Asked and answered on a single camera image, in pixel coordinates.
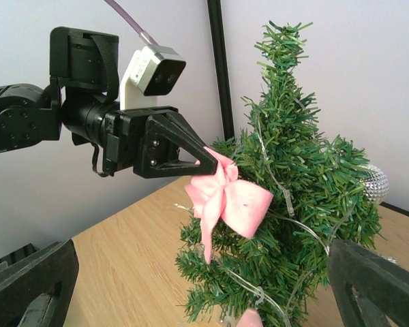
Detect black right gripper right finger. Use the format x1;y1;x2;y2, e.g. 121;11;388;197
327;239;409;326

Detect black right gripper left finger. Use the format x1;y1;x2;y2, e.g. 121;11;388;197
0;239;79;326

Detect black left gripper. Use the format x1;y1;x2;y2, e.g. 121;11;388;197
102;106;217;178

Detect pink paper ornament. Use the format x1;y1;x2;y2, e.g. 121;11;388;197
185;146;273;264

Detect silver bell ornament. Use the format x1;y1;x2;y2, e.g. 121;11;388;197
362;163;389;204

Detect small green christmas tree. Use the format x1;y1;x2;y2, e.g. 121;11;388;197
175;20;384;327

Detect clear led string lights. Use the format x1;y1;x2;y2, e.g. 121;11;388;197
173;95;398;327

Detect pink triangular paper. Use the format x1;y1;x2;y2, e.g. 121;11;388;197
236;308;263;327

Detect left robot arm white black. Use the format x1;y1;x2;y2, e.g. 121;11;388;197
0;27;217;178

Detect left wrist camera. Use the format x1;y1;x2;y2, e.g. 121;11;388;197
119;45;186;110

